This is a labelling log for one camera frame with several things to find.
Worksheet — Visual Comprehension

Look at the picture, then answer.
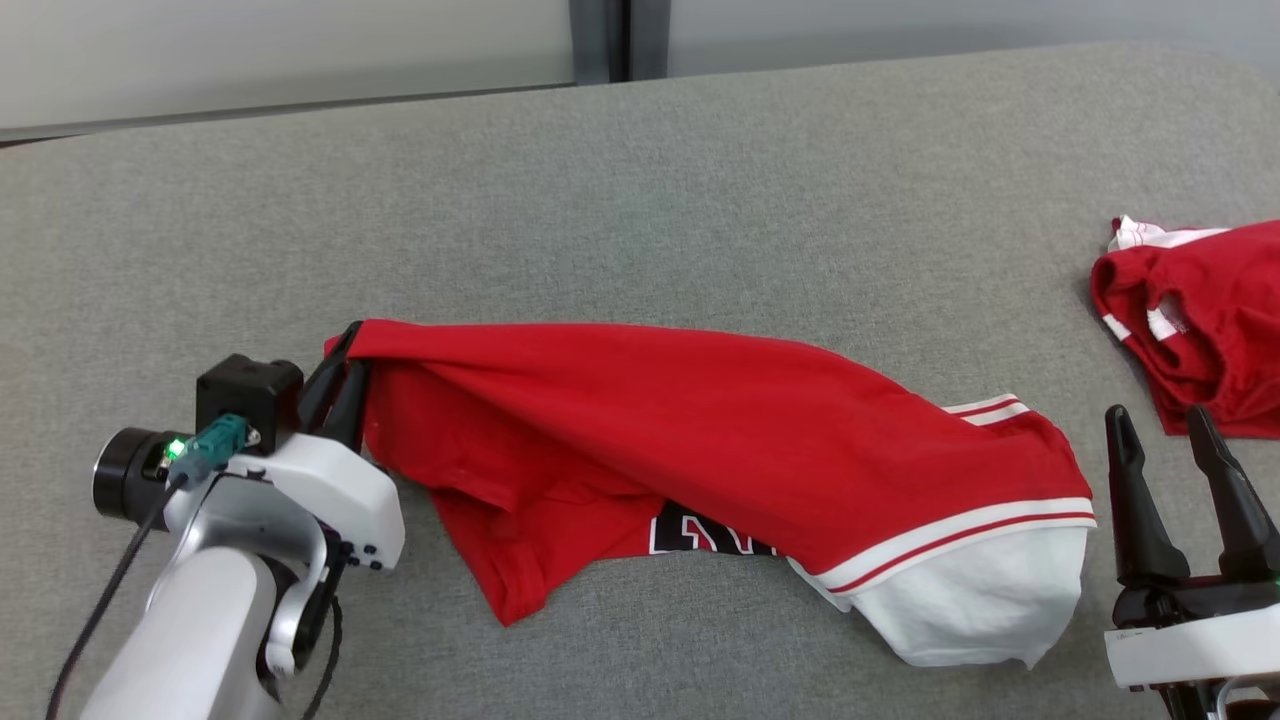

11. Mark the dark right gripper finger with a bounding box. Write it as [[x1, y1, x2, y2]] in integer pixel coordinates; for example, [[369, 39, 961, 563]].
[[1104, 404, 1191, 591], [1185, 404, 1280, 581]]

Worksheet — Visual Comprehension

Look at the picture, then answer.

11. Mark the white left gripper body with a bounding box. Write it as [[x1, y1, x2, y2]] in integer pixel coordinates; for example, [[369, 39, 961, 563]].
[[230, 432, 406, 571]]

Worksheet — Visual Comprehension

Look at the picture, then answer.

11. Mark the black cable with teal plug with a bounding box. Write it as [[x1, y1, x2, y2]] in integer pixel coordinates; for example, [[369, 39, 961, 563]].
[[45, 415, 251, 720]]

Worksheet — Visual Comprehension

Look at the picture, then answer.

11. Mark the red jersey with number 23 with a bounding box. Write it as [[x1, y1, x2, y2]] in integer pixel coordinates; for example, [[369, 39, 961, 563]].
[[1090, 215, 1280, 441]]

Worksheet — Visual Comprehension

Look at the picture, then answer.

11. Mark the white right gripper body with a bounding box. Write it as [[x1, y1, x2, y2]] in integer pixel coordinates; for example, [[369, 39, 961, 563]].
[[1104, 575, 1280, 689]]

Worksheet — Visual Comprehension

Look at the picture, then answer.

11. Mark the red and white jersey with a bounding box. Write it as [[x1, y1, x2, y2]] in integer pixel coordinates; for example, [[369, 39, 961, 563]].
[[325, 318, 1098, 669]]

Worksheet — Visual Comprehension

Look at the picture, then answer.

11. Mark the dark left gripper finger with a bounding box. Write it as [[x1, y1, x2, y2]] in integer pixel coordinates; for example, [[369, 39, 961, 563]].
[[297, 322, 361, 431], [325, 362, 371, 451]]

